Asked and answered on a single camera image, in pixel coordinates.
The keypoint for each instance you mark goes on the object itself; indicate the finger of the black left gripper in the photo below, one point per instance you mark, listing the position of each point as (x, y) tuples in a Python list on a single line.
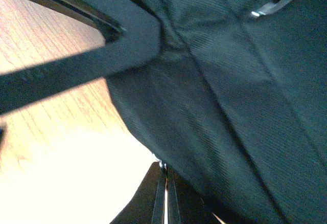
[(132, 37)]

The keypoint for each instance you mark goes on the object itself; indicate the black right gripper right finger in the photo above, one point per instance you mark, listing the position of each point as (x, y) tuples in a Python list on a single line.
[(173, 207)]

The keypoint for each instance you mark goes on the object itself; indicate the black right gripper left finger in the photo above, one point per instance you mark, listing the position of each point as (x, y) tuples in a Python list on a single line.
[(147, 204)]

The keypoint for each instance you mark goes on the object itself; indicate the black student backpack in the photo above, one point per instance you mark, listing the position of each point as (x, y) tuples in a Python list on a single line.
[(235, 105)]

